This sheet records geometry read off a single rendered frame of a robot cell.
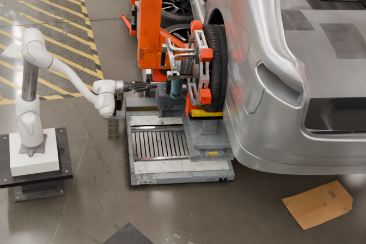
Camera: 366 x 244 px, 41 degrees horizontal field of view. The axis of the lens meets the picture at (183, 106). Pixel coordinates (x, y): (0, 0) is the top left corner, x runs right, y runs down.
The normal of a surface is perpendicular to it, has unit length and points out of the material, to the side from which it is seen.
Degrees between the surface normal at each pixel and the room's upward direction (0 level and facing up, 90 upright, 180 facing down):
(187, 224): 0
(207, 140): 0
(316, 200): 1
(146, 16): 90
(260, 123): 90
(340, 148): 96
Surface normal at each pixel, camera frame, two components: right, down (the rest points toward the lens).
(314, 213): 0.11, -0.73
